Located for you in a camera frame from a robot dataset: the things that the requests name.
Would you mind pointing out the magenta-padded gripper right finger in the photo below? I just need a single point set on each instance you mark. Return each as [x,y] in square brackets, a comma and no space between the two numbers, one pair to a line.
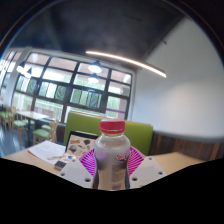
[150,170]

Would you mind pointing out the clear red-capped drink bottle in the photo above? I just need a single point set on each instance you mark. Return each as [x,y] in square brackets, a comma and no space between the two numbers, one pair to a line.
[111,156]

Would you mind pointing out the group of pendant lamps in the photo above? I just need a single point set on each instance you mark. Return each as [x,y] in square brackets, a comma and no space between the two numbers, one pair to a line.
[95,68]

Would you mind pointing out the wooden dining table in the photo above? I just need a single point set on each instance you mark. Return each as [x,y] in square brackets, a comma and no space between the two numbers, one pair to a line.
[31,115]

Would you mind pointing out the small dark box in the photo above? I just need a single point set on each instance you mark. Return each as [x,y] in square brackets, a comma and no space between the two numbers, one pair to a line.
[60,165]

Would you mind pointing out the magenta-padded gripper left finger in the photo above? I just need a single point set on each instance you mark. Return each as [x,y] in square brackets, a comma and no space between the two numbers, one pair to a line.
[75,171]

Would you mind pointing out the sticker-covered black laptop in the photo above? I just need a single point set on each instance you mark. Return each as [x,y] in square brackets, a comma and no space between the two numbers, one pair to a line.
[80,143]

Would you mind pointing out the white paper sheet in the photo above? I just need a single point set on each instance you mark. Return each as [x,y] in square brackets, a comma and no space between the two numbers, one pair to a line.
[45,150]

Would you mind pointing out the large dark-framed window wall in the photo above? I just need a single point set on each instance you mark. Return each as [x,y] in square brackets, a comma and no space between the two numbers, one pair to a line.
[55,75]

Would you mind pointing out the group of green-seated wooden chairs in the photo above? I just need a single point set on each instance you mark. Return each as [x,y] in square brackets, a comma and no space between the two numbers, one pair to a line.
[41,132]

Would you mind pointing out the long curved ceiling light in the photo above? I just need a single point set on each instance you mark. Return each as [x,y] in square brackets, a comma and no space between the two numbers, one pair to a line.
[126,60]

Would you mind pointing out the green upholstered bench backrest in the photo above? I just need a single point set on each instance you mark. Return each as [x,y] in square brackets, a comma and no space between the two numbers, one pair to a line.
[80,125]

